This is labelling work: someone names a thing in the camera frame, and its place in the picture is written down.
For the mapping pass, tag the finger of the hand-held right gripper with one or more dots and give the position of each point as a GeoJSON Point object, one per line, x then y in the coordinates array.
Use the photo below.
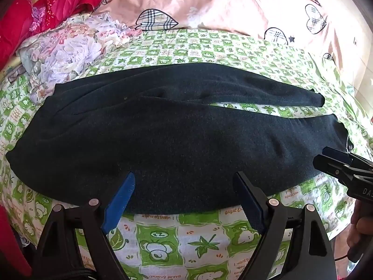
{"type": "Point", "coordinates": [332, 167]}
{"type": "Point", "coordinates": [335, 154]}

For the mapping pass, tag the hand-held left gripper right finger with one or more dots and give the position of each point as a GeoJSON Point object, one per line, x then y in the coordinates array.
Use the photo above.
{"type": "Point", "coordinates": [251, 202]}

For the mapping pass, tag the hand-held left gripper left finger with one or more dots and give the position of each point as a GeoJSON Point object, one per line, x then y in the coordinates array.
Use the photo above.
{"type": "Point", "coordinates": [124, 199]}

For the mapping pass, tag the dark blue pants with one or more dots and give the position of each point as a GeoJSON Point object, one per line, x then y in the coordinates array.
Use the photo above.
{"type": "Point", "coordinates": [174, 151]}

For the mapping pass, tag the person's right hand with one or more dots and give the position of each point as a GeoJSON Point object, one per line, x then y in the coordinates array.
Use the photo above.
{"type": "Point", "coordinates": [360, 230]}

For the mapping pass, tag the green checked cartoon bed sheet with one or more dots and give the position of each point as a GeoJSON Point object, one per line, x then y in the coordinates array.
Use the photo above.
{"type": "Point", "coordinates": [186, 248]}

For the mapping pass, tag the red cloth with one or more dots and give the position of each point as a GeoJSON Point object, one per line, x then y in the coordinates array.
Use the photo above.
{"type": "Point", "coordinates": [13, 239]}

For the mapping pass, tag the pale floral quilt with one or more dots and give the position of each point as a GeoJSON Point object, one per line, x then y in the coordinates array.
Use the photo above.
{"type": "Point", "coordinates": [67, 52]}

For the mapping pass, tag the pink quilt with plaid hearts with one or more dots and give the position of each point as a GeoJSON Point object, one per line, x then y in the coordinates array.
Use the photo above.
{"type": "Point", "coordinates": [227, 3]}

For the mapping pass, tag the red floral blanket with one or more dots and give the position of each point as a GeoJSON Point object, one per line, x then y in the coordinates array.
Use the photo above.
{"type": "Point", "coordinates": [35, 8]}

